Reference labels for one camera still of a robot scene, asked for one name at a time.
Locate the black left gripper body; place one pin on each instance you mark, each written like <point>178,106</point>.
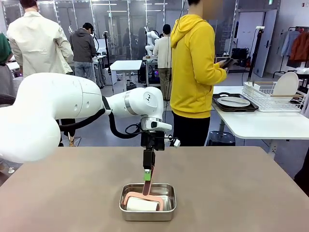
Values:
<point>152,141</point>

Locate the dark brown serving tray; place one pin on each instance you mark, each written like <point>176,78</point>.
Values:
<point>254,107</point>

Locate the handheld device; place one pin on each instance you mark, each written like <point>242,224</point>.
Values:
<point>231,62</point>

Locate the yellow sleeved right forearm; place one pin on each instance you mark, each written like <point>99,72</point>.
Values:
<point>218,76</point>

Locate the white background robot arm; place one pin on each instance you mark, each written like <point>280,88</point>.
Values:
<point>151,38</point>

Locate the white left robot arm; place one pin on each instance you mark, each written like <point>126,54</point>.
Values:
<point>48,101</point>

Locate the person's right hand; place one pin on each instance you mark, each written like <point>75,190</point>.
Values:
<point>223,65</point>

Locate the stainless steel rectangular container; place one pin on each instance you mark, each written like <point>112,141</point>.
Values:
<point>144,216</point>

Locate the black round stool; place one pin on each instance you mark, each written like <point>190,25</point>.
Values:
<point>219,139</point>

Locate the white standing desk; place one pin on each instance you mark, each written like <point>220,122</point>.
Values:
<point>125,64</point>

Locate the person in cream sweater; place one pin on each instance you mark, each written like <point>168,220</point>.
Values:
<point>163,53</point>

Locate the person in yellow hoodie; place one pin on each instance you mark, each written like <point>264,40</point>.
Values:
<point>193,60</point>

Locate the white side table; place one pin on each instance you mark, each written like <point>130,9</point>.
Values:
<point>265,123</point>

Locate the person in grey hoodie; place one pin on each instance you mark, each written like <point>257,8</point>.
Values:
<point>82,48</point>

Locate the black bag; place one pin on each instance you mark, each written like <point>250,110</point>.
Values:
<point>240,55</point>

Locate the person in cream jacket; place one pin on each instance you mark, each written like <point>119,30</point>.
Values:
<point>38,43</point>

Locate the white door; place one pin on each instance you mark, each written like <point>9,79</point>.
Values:
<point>268,36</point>

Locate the black side table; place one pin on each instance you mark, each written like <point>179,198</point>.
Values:
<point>304,79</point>

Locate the light blue shirt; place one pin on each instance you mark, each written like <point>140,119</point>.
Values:
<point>287,42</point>

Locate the person in green top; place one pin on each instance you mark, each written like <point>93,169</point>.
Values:
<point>4,48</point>

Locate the orange jacket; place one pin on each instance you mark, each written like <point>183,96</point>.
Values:
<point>300,46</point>

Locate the black clothes rack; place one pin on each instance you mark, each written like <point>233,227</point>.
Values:
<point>293,28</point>

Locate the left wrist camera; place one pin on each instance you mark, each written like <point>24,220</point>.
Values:
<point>175,142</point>

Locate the black camera tripod stand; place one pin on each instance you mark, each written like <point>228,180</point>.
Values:
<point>256,48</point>

